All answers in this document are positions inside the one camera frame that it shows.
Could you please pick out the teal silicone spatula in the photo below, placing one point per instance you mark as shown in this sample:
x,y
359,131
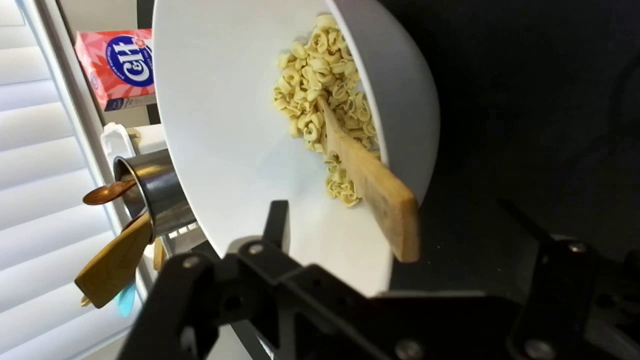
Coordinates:
x,y
126,300

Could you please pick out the pink sugar carton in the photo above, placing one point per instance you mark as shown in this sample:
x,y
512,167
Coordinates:
x,y
113,70

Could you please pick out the slotted wooden spoon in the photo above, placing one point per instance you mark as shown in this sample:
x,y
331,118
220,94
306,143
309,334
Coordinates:
x,y
386,200

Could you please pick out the brown round wooden spoon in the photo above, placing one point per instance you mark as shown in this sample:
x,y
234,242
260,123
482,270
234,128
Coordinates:
x,y
103,195

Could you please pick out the white mixing bowl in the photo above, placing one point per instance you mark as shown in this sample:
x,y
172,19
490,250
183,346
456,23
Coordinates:
x,y
213,133

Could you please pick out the white vertical blinds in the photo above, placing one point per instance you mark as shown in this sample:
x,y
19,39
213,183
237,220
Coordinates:
x,y
41,200

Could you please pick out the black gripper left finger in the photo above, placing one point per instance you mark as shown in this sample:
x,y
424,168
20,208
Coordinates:
x,y
200,300

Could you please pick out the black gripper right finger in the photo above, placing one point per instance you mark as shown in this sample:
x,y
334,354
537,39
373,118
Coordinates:
x,y
567,307

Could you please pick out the light wooden utensil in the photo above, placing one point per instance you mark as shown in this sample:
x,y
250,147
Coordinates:
x,y
159,252

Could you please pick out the dark wooden flat spatula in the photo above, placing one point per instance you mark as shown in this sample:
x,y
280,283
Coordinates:
x,y
113,266

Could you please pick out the yellow macaroni pasta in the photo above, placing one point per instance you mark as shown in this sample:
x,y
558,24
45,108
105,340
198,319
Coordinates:
x,y
313,73

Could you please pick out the metal utensil cup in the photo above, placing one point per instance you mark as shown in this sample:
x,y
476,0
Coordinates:
x,y
163,191

